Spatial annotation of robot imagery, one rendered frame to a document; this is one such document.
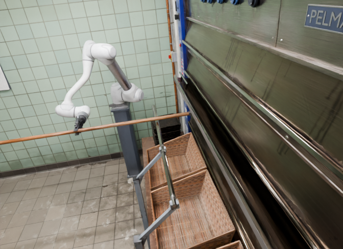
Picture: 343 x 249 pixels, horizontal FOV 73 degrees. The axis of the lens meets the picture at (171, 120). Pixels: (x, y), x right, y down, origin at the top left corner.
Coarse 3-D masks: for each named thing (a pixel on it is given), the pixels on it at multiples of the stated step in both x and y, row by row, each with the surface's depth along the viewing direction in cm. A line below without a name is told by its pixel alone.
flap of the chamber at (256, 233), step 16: (192, 96) 170; (192, 112) 146; (208, 112) 148; (208, 128) 128; (224, 128) 130; (208, 144) 116; (224, 144) 115; (240, 160) 104; (240, 176) 94; (256, 176) 95; (256, 192) 87; (256, 208) 80; (272, 208) 81; (272, 224) 74; (288, 224) 75; (288, 240) 70; (304, 240) 70
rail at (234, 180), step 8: (176, 80) 198; (192, 104) 151; (200, 120) 131; (208, 136) 117; (216, 144) 110; (216, 152) 106; (224, 160) 99; (224, 168) 97; (232, 176) 90; (240, 192) 83; (248, 200) 80; (248, 208) 77; (256, 216) 74; (256, 224) 72; (264, 232) 69; (264, 240) 68; (272, 240) 67; (272, 248) 65
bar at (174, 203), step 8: (160, 136) 171; (160, 144) 162; (160, 152) 158; (152, 160) 162; (144, 168) 165; (168, 168) 139; (136, 176) 168; (168, 176) 133; (136, 184) 167; (168, 184) 128; (136, 192) 171; (176, 200) 117; (144, 208) 180; (168, 208) 119; (176, 208) 117; (144, 216) 184; (160, 216) 121; (144, 224) 188; (152, 224) 122; (144, 232) 124; (136, 240) 124; (144, 240) 126; (136, 248) 126
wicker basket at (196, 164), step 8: (184, 136) 232; (192, 136) 225; (168, 144) 235; (176, 144) 236; (184, 144) 238; (192, 144) 223; (152, 152) 236; (168, 152) 239; (176, 152) 240; (184, 152) 242; (192, 152) 221; (160, 160) 240; (168, 160) 239; (176, 160) 237; (184, 160) 236; (192, 160) 220; (200, 160) 199; (152, 168) 230; (160, 168) 229; (176, 168) 226; (184, 168) 225; (192, 168) 217; (200, 168) 186; (152, 176) 220; (160, 176) 219; (176, 176) 217; (184, 176) 186; (152, 184) 210; (160, 184) 187; (176, 192) 193
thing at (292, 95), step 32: (192, 32) 176; (224, 64) 114; (256, 64) 88; (288, 64) 71; (256, 96) 84; (288, 96) 69; (320, 96) 58; (288, 128) 64; (320, 128) 57; (320, 160) 53
